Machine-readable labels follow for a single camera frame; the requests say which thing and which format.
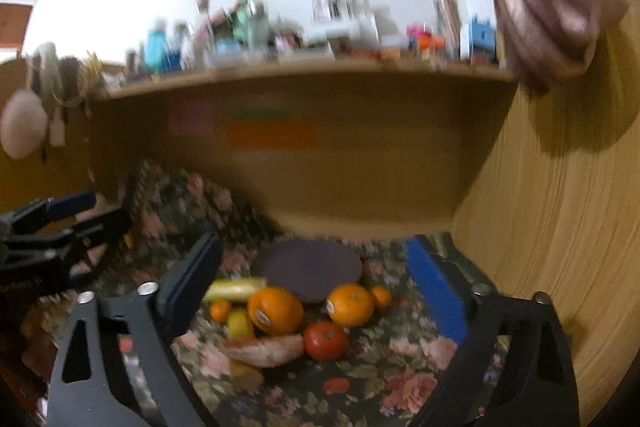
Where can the large orange with sticker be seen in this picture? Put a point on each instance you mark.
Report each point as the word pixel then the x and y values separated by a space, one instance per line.
pixel 275 311

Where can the long yellow banana piece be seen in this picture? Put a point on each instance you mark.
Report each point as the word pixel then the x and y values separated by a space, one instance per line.
pixel 234 291

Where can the dark round plate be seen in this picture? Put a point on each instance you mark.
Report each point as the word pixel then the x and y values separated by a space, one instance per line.
pixel 308 268

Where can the short yellow banana piece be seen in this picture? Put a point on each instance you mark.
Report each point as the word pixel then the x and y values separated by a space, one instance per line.
pixel 239 325

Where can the white round hanging pouch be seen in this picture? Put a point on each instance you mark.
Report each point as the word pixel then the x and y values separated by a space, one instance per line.
pixel 24 124

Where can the teal bottle on shelf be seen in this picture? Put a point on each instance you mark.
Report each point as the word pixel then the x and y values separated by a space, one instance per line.
pixel 156 46

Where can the pink sticky note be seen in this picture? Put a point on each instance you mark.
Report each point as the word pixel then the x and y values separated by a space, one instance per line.
pixel 193 117

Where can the red tomato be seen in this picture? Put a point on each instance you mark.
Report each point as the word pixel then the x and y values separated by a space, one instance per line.
pixel 325 341

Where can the orange sticky note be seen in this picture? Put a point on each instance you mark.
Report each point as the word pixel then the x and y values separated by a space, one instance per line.
pixel 270 135

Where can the green sticky note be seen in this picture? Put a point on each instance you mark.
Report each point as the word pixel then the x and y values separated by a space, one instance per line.
pixel 260 113

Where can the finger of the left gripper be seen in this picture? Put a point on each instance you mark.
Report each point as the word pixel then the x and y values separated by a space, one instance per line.
pixel 41 212
pixel 28 255

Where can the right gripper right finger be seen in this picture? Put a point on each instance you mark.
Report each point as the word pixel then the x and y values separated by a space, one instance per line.
pixel 537 384

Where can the small mandarin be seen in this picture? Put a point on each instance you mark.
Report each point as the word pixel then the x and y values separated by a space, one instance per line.
pixel 382 296
pixel 219 310

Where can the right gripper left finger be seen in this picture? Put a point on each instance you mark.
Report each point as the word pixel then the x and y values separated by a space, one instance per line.
pixel 89 384

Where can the white container on shelf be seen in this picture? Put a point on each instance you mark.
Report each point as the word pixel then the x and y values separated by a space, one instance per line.
pixel 350 20

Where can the blue box on shelf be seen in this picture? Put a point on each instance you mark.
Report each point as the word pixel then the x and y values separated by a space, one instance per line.
pixel 482 40

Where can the floral dark green cloth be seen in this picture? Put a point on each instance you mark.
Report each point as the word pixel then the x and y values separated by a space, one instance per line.
pixel 391 365

